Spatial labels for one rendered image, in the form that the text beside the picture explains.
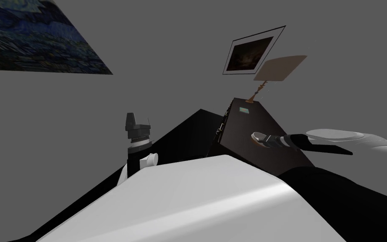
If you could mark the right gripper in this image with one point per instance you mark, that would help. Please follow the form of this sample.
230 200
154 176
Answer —
273 140

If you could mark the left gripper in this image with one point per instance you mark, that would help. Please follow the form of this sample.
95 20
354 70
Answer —
138 130

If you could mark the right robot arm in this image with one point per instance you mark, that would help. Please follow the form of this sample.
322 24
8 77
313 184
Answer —
358 201

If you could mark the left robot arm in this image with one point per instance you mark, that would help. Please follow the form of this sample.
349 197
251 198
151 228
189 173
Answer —
134 161

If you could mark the dark brown bedside cabinet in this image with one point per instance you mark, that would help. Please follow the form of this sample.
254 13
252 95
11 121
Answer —
247 151

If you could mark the small teal card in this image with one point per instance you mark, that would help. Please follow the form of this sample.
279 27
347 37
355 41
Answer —
244 110

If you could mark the table lamp with beige shade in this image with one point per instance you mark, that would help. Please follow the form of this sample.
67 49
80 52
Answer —
280 68

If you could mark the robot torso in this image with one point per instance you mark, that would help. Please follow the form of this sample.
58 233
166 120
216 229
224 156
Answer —
193 201

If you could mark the blue swirl painting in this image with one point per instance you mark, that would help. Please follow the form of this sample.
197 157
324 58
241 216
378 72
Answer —
29 37

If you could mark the dark picture in white frame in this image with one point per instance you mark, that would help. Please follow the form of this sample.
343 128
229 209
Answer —
249 53

